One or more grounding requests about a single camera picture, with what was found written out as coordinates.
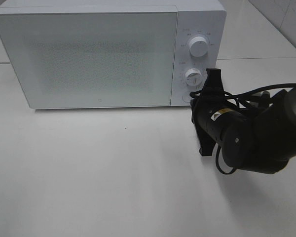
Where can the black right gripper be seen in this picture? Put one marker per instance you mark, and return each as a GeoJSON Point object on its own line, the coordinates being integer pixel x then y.
{"type": "Point", "coordinates": [211, 99]}

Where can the white timer knob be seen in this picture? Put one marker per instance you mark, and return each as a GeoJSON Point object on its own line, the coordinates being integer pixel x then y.
{"type": "Point", "coordinates": [193, 77]}

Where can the round door release button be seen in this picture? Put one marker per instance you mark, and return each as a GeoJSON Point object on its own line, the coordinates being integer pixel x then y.
{"type": "Point", "coordinates": [186, 97]}

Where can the white microwave door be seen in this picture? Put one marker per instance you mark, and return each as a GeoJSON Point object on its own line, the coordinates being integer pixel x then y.
{"type": "Point", "coordinates": [91, 56]}

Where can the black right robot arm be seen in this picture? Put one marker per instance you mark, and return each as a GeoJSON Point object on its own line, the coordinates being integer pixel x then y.
{"type": "Point", "coordinates": [253, 131]}

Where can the upper white power knob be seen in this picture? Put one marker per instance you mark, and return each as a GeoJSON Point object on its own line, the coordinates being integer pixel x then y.
{"type": "Point", "coordinates": [198, 46]}

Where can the white microwave oven body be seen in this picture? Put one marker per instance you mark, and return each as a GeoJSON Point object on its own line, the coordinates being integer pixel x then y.
{"type": "Point", "coordinates": [195, 18]}

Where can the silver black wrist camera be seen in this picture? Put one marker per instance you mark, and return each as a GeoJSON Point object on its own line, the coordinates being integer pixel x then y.
{"type": "Point", "coordinates": [212, 129]}

